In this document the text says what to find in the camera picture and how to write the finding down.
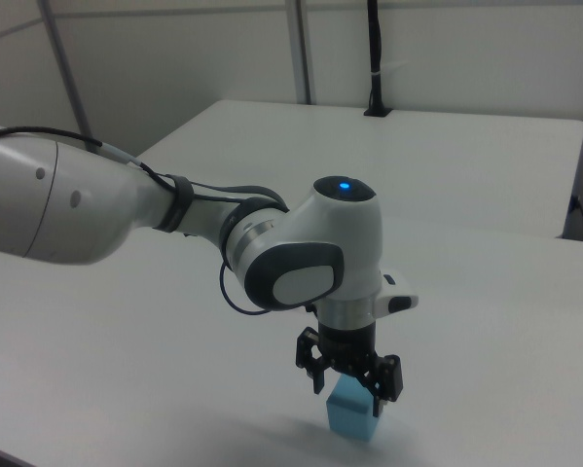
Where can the blue cube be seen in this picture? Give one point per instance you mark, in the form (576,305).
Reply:
(349,408)

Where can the white adjacent table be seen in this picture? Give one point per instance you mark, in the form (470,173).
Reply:
(417,155)

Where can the grey partition frame post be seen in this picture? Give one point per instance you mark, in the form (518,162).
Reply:
(303,53)
(67,68)

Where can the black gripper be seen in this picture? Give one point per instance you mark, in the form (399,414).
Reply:
(347,348)

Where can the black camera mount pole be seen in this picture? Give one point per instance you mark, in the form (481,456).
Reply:
(376,48)

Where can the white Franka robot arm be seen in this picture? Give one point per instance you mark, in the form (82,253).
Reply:
(344,233)

